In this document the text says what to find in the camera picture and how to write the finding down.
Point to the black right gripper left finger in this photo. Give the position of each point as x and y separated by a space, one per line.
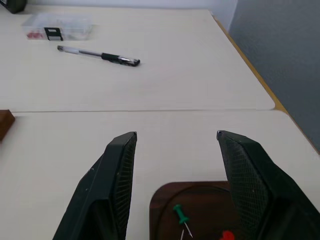
105 190

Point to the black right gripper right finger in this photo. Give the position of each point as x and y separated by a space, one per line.
252 180

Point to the dark brown wooden tray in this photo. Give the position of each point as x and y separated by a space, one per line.
200 197

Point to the clear plastic box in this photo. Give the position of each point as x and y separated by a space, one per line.
58 27

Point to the red pushpin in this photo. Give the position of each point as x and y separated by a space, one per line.
227 235

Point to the green pushpin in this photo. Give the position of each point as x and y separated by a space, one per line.
181 215

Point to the brown wooden block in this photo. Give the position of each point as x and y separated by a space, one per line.
4 123

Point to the black gel pen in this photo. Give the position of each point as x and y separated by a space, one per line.
100 55

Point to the black object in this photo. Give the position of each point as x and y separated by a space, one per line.
15 6

